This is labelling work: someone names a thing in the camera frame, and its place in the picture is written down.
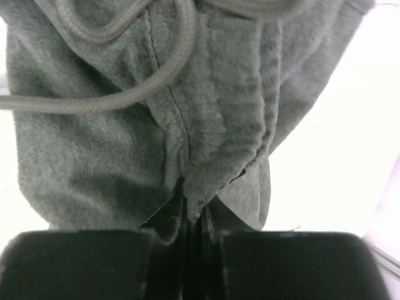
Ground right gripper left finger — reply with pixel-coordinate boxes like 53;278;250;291
1;230;182;300

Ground grey shorts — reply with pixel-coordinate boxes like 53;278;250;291
0;0;373;244

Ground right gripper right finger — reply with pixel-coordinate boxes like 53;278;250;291
205;231;390;300

